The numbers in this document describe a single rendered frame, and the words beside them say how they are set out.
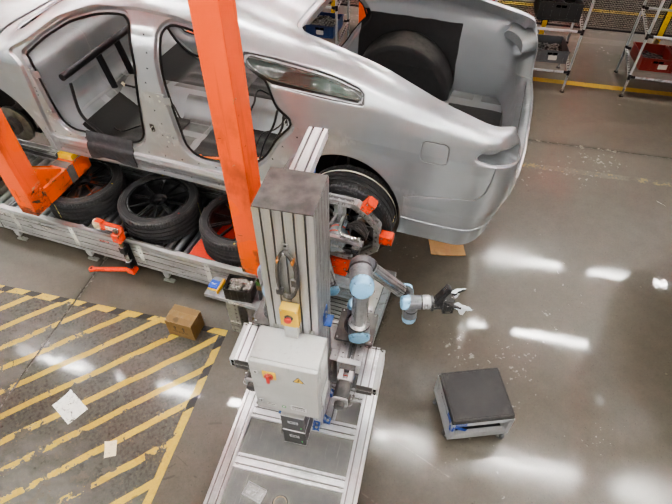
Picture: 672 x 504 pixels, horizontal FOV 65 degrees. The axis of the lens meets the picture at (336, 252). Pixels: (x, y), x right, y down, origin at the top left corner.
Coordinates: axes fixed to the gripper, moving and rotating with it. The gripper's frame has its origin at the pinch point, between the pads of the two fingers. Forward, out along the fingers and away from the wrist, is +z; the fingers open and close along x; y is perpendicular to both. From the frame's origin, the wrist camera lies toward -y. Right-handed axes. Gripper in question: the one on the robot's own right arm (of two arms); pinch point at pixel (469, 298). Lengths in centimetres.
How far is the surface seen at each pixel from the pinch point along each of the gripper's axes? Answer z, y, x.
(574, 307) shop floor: 124, 111, -99
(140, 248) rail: -220, 71, -132
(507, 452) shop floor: 42, 127, 14
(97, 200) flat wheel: -262, 53, -174
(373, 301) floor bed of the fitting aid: -37, 103, -102
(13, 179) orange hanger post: -304, 16, -148
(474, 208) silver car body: 21, 2, -83
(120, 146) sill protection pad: -231, 6, -178
